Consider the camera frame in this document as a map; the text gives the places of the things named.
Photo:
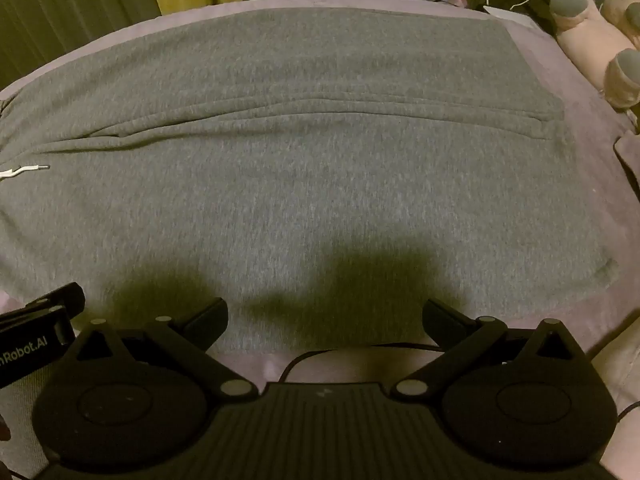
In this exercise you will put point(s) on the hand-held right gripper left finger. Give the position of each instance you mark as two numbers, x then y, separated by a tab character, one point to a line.
209	316

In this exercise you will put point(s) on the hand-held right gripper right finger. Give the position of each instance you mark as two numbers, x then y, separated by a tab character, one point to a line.
441	318

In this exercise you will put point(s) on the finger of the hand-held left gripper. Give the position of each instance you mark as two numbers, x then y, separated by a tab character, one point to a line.
60	296

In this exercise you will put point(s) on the grey pants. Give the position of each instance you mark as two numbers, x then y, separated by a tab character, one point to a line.
300	160

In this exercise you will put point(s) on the cream blanket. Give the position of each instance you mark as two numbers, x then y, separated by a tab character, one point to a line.
617	375

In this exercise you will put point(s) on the lavender bed sheet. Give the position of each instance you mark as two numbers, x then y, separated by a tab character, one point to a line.
585	120

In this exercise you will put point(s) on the pink folded cloth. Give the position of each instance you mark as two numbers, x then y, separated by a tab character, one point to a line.
629	155

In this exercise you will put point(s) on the pink plush toy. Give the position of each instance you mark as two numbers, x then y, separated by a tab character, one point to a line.
585	35

